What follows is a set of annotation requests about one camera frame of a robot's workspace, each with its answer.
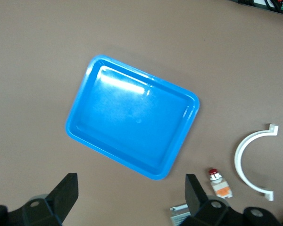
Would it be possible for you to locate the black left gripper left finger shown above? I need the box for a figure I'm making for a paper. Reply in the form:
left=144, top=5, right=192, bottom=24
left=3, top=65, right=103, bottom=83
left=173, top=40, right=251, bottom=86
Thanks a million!
left=23, top=172, right=79, bottom=226

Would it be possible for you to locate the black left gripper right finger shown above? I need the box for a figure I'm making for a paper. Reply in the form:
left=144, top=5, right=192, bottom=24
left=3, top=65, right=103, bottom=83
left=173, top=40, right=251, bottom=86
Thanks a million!
left=179, top=174, right=245, bottom=226

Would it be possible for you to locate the metal mesh power supply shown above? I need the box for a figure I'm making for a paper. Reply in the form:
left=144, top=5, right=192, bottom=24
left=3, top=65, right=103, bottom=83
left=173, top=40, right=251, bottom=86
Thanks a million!
left=169, top=203, right=191, bottom=226

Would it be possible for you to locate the orange white red indicator lamp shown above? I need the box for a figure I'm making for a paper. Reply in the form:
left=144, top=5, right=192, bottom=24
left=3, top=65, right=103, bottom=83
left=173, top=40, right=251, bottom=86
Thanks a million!
left=207, top=168, right=233, bottom=199

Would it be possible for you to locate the large white curved clip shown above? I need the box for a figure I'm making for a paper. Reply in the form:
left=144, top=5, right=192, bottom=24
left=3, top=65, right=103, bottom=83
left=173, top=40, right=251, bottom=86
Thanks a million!
left=234, top=124, right=279, bottom=202

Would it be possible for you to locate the blue plastic tray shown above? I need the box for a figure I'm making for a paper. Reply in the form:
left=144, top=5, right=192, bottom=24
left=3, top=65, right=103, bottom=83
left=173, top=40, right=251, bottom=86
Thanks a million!
left=65, top=54, right=200, bottom=181

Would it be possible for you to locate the brown table cover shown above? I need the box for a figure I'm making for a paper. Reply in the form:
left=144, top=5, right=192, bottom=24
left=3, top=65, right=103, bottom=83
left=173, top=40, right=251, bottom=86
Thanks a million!
left=0, top=0, right=283, bottom=226

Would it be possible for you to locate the dark equipment at edge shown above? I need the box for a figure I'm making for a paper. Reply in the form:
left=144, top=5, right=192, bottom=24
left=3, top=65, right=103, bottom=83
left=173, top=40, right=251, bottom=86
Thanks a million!
left=228, top=0, right=283, bottom=16

